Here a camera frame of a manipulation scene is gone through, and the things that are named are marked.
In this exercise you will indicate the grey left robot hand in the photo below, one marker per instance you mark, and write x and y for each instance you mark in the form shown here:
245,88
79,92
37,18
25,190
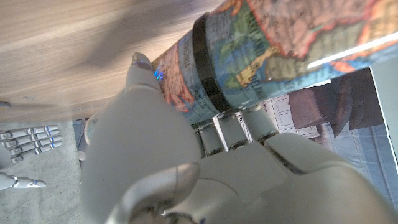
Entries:
248,186

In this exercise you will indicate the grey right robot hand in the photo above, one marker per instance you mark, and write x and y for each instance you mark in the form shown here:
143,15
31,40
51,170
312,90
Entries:
31,138

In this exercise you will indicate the paper map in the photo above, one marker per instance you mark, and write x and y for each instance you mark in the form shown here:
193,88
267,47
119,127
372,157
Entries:
264,46

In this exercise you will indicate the black band around map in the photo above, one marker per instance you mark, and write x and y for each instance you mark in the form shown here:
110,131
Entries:
203,62

